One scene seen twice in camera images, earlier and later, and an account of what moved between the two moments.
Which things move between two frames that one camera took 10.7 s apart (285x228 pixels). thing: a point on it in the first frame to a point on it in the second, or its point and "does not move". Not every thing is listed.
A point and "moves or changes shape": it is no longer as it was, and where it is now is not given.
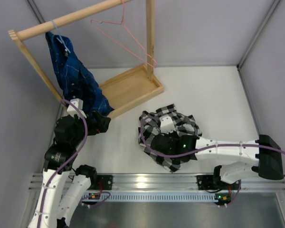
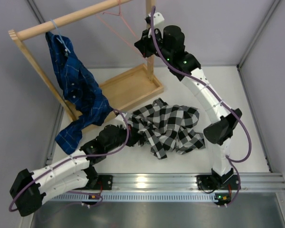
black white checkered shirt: (149, 126) moves or changes shape
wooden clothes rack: (124, 93) does not move
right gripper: (173, 133) to (142, 45)
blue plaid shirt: (78, 80) does not move
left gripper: (100, 126) to (134, 137)
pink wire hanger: (93, 21) to (117, 33)
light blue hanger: (62, 42) does not move
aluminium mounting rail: (170, 182) does not move
